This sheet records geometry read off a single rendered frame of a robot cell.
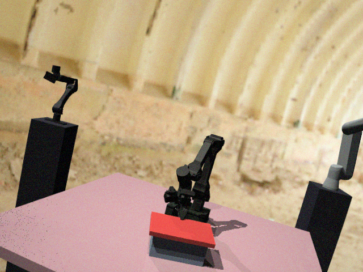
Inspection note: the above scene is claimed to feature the red lid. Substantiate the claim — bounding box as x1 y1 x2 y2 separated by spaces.
149 212 216 249

